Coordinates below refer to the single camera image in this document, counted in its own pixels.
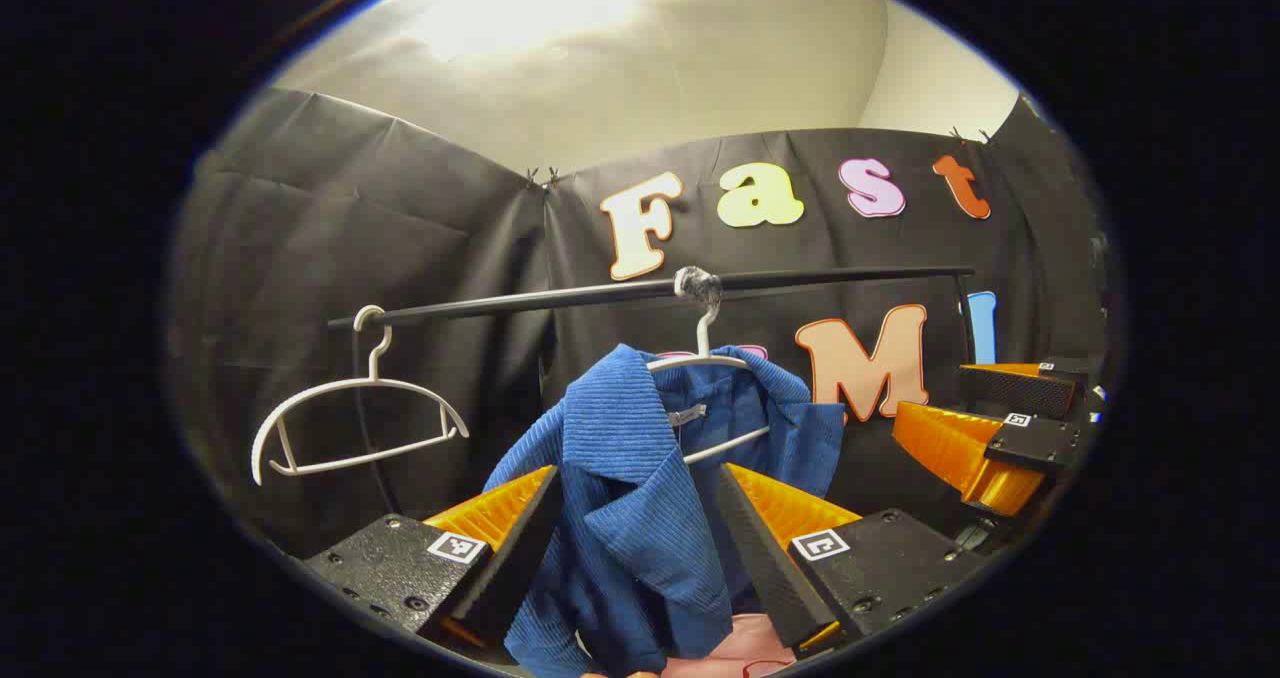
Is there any blue corduroy jacket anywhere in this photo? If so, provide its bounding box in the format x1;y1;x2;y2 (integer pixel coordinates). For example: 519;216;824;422
483;343;849;678

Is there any white hanger with taped hook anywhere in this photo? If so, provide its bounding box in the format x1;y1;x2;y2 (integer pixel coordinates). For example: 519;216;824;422
645;298;773;466

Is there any grey tape wrap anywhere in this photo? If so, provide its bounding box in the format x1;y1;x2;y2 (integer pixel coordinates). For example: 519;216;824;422
673;266;723;306

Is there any pink laundry hamper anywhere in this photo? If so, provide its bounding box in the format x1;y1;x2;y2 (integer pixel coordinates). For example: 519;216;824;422
660;613;801;678

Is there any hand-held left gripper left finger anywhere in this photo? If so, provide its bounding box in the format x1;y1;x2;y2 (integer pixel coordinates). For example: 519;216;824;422
303;465;563;651

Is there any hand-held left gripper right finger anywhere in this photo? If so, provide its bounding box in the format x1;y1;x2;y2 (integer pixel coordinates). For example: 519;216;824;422
715;463;991;654

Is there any black backdrop cloth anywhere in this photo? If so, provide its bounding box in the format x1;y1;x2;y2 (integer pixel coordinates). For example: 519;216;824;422
170;88;1111;559

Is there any white plastic hanger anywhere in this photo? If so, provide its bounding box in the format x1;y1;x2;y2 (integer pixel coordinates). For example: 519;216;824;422
250;305;471;486

